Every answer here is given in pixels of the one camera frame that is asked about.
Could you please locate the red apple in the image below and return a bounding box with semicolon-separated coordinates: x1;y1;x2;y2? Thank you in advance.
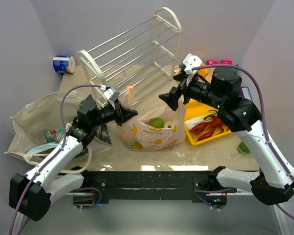
121;133;133;142

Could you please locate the orange ring doughnut bread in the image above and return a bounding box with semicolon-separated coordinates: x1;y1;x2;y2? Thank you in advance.
198;68;209;78

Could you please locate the blue brown chips bag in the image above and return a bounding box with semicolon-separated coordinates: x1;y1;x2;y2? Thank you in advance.
27;142;58;155

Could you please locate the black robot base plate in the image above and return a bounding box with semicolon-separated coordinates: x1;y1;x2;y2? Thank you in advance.
73;170;227;209

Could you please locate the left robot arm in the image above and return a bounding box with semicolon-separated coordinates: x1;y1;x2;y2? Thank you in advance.
8;98;138;221

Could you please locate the purple box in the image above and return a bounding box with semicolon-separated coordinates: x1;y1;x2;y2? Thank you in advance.
241;86;252;101

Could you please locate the green custard apple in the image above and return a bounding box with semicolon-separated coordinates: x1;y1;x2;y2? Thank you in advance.
149;117;164;128

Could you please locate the purple cable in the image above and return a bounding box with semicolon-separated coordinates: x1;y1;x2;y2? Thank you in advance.
191;64;294;224
8;84;106;235

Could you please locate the red lobster toy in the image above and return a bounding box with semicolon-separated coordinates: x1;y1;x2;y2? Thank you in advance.
191;110;224;141

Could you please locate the pink box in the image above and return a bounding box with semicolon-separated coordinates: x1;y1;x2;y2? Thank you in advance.
206;59;233;65

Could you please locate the white glazed doughnut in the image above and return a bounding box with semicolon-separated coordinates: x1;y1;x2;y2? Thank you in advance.
163;120;175;128

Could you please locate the translucent orange plastic bag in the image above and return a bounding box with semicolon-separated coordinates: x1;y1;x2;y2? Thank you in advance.
116;85;187;152

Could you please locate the white celery cabbage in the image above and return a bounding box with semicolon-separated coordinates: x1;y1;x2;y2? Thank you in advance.
184;116;212;131

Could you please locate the blue toilet paper roll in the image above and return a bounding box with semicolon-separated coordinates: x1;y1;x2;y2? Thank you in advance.
52;55;76;73

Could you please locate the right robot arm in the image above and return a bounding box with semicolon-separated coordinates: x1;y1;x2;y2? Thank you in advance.
159;64;294;206

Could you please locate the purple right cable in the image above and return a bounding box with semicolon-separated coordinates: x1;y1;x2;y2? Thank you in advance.
191;64;294;224

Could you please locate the cream canvas tote bag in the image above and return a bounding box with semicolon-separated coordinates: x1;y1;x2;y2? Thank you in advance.
4;90;114;174

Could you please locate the green glass bottle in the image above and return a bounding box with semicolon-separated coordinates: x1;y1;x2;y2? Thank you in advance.
238;141;250;155

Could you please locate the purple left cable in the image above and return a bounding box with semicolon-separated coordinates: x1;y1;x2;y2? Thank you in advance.
8;84;106;235

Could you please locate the green red snack packet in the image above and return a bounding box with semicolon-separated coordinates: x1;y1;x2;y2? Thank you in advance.
44;128;64;143

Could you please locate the yellow plastic bin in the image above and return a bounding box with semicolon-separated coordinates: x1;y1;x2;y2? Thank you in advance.
184;100;231;146

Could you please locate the white metal shoe rack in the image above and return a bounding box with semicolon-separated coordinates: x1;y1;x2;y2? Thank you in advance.
77;7;182;105

